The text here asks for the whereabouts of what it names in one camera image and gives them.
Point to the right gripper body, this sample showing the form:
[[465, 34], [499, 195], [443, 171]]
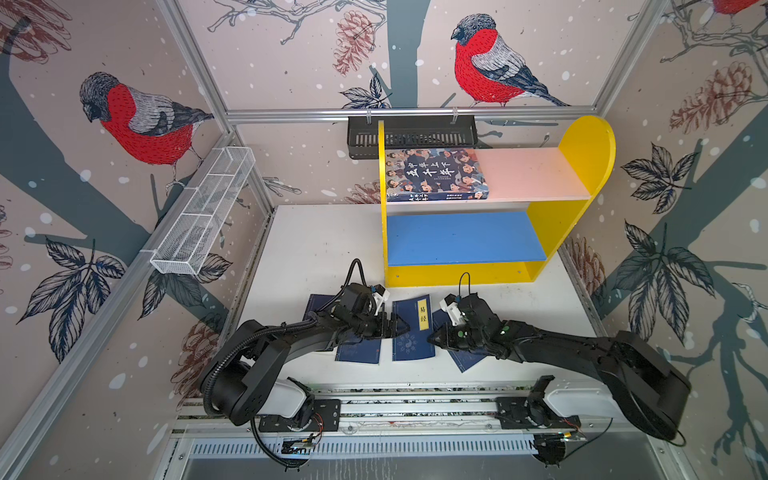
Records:
[[463, 334]]

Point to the blue book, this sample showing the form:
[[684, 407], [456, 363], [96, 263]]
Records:
[[362, 351], [414, 327], [463, 360], [318, 303]]

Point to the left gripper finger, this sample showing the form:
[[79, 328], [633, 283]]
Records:
[[394, 323], [391, 333]]

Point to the white wire mesh basket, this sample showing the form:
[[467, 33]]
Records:
[[189, 241]]

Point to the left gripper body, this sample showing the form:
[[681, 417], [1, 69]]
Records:
[[365, 324]]

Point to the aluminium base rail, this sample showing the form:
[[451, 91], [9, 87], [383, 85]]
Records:
[[350, 424]]

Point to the large illustrated box book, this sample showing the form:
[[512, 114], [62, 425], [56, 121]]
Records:
[[434, 175]]

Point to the black slotted wall basket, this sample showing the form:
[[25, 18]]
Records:
[[408, 132]]

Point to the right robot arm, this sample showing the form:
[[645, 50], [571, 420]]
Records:
[[649, 391]]

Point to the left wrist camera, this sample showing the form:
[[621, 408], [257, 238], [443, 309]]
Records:
[[379, 296]]

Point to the yellow pink blue bookshelf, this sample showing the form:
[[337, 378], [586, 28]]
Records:
[[536, 198]]

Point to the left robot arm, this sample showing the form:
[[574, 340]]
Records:
[[241, 382]]

